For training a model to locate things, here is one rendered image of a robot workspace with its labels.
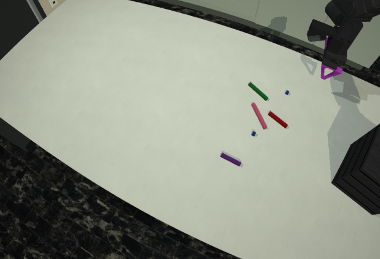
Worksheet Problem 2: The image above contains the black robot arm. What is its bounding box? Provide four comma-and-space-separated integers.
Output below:
307, 0, 380, 54

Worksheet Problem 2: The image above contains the pink rod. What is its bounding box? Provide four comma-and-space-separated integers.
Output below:
251, 103, 267, 129

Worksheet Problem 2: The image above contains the purple rod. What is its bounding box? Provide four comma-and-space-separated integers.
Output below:
220, 153, 241, 166

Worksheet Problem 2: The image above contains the dark red rod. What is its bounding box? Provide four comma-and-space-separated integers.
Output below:
268, 111, 288, 128

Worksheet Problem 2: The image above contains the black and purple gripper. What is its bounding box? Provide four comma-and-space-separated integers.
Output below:
321, 38, 353, 80

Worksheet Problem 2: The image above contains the green rod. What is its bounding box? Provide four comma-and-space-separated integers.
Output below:
248, 82, 268, 101

